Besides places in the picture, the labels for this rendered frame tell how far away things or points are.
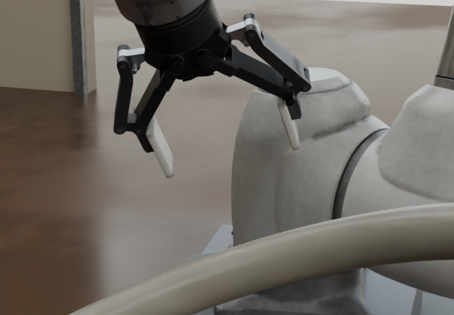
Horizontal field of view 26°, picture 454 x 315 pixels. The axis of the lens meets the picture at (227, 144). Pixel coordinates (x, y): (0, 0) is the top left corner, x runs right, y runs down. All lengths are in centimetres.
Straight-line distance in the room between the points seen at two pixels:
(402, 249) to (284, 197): 55
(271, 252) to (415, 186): 44
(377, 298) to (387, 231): 68
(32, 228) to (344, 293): 268
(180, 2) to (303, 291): 43
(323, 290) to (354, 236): 60
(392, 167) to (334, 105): 11
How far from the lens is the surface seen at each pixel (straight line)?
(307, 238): 56
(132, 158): 450
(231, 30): 91
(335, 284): 116
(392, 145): 102
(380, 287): 124
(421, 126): 100
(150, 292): 59
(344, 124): 108
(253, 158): 110
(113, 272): 336
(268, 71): 96
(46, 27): 568
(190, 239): 360
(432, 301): 140
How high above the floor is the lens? 141
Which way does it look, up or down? 18 degrees down
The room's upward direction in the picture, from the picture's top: straight up
